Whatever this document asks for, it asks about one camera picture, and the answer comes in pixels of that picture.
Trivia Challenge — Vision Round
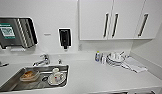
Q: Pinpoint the white dirty plate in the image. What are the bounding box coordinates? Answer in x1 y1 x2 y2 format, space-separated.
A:
47 72 68 86

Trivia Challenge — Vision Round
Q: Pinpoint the white dish towel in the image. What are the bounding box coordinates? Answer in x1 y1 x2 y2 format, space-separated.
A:
121 57 148 74

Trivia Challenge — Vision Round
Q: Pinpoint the chrome side tap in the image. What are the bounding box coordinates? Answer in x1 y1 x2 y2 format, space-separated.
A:
0 58 10 68

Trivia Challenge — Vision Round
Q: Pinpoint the white paper towel sheet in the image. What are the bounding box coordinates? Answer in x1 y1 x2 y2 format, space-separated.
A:
10 46 27 53

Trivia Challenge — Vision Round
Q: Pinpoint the small white wall label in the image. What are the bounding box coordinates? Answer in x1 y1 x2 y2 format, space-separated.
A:
43 32 52 36

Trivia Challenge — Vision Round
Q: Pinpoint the silver cabinet bar handle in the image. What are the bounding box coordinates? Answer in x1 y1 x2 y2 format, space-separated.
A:
102 12 110 39
111 12 120 39
137 12 149 38

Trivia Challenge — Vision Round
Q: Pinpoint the stainless steel sink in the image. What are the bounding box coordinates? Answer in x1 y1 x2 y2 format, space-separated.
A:
0 64 70 94

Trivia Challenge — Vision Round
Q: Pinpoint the black wall soap dispenser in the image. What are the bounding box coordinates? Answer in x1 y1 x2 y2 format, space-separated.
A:
58 28 73 50

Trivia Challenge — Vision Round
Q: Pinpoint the white wall cabinet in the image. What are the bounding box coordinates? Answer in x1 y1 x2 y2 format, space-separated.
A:
78 0 162 42

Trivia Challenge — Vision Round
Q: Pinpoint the small chrome soap pump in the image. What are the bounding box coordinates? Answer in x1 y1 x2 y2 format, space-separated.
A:
57 58 63 65

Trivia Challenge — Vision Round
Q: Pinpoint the grey paper towel dispenser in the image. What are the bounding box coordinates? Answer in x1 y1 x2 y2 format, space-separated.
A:
0 17 39 50

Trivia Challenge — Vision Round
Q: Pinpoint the white cup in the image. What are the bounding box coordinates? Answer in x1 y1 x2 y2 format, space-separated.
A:
51 67 61 76

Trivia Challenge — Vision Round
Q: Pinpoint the stack of white dishes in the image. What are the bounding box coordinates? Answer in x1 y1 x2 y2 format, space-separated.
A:
106 51 127 67

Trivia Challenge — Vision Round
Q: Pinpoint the blue-label dish soap bottle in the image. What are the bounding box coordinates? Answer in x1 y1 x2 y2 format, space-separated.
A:
94 50 102 63

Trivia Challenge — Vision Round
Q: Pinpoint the white wall outlet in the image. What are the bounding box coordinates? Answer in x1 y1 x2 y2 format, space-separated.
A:
77 44 83 52

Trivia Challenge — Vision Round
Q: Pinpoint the chrome sink faucet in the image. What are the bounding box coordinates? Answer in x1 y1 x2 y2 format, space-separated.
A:
31 53 51 67

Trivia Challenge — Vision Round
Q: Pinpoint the bowl with orange leftovers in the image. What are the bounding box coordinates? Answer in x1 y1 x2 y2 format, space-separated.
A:
19 68 41 82

